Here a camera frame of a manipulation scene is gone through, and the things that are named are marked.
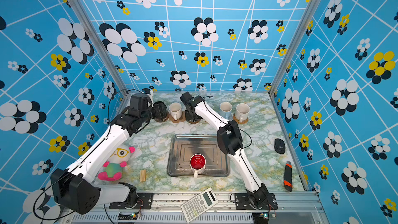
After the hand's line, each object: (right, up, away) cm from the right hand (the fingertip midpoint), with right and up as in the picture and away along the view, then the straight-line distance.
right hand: (194, 117), depth 99 cm
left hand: (-15, +8, -18) cm, 25 cm away
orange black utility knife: (+51, -30, -18) cm, 61 cm away
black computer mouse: (+50, -16, -9) cm, 54 cm away
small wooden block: (-26, -29, -18) cm, 43 cm away
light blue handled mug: (+20, +5, -1) cm, 21 cm away
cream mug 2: (+31, +3, 0) cm, 31 cm away
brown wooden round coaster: (-2, -3, +3) cm, 5 cm away
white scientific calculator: (+4, -39, -27) cm, 47 cm away
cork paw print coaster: (-8, -1, +6) cm, 11 cm away
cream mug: (-12, +5, -2) cm, 13 cm away
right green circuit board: (+34, -43, -28) cm, 62 cm away
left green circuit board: (-27, -44, -28) cm, 58 cm away
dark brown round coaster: (-20, -1, +5) cm, 21 cm away
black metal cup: (-14, +6, -28) cm, 32 cm away
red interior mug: (+3, -24, -14) cm, 28 cm away
